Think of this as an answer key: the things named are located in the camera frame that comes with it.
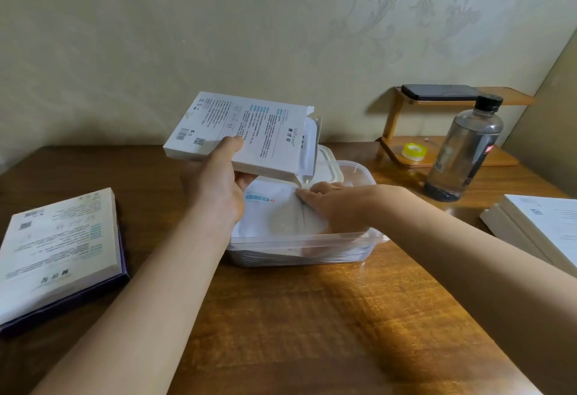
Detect person's left hand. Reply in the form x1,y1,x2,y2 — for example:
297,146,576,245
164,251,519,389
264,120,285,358
179,135,258,229

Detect person's left forearm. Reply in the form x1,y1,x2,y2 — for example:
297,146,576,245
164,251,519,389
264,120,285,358
31,214,235,395

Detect white container lid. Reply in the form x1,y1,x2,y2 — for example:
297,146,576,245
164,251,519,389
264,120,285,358
252,144,344,193

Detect purple box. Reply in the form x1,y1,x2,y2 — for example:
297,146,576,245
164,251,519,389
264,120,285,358
0,200,130,337

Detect person's right hand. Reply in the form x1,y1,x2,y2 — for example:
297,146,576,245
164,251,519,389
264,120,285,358
295,181,406,234

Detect stack of white boxes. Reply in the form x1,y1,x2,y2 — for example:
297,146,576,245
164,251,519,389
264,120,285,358
163,91,323,186
498,194,577,274

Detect person's right forearm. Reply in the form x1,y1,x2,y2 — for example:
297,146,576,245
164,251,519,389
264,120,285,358
369,185,577,395

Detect yellow tape roll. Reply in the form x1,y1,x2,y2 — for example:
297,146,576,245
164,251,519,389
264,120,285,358
401,142,428,162

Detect small wooden desk shelf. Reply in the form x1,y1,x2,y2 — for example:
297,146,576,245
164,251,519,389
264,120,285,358
378,87,537,169

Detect black smartphone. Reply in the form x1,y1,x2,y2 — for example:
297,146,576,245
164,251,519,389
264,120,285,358
401,84,481,102

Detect white sachets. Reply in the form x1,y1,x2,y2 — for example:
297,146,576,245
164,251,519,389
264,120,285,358
232,178,330,242

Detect clear plastic container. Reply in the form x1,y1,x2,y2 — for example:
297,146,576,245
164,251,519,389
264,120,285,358
227,160,389,268

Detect clear bottle with black cap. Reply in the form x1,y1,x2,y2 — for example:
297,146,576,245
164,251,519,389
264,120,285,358
423,94,504,203

